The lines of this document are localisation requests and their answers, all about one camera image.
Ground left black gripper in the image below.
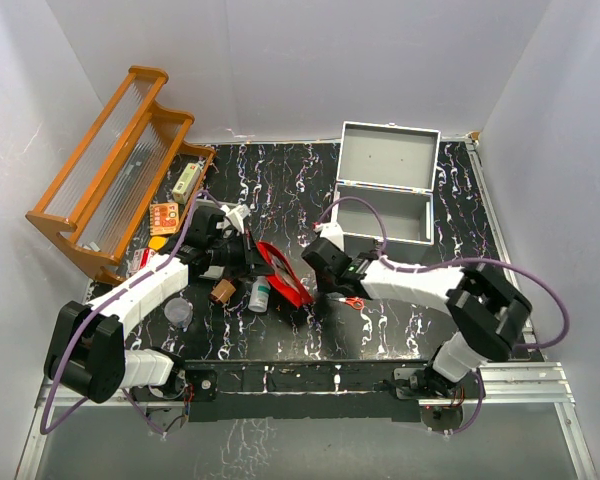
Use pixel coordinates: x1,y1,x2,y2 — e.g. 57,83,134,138
208,228,275,278

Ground orange scissors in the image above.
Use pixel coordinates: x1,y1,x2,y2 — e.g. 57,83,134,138
332,297,365,310

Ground red first aid pouch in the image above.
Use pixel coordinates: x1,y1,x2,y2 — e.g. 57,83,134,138
256,241,314,308

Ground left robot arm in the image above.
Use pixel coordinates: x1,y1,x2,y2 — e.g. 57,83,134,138
44,232,273,403

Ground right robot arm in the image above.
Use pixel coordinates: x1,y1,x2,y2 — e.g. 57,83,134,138
302,238,532,397

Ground brown medicine bottle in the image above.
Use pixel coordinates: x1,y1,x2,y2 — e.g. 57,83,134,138
209,279,236,305

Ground white medicine bottle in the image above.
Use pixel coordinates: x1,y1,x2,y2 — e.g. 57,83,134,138
248,276,271,314

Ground green white medicine box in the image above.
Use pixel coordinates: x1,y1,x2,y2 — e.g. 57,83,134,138
172,163,201,205

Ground red white medicine box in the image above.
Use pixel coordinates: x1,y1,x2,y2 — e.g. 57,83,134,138
128,247,156,275

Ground grey plastic tray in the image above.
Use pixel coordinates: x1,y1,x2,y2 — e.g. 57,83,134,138
196,199,233,280

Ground yellow round object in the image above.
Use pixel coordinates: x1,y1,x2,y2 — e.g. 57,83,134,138
148,236,167,251

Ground orange patterned box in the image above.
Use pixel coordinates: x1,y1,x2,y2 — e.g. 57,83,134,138
149,202,179,236

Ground clear round container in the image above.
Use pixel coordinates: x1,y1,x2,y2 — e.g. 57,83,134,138
163,297,193,330

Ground grey metal case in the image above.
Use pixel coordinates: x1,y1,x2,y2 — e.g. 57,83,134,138
331,121,441,263

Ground wooden shelf rack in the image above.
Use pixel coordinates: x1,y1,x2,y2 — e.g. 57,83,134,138
25,66,216,285

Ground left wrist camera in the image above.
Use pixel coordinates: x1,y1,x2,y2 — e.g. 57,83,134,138
220,204,251,234

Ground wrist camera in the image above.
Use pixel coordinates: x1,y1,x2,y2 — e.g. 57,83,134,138
220,204,251,234
314,222,344,250

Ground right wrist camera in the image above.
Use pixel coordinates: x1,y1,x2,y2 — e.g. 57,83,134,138
314,222,344,250

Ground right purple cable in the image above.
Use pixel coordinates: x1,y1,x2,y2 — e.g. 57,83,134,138
317,197,571,436

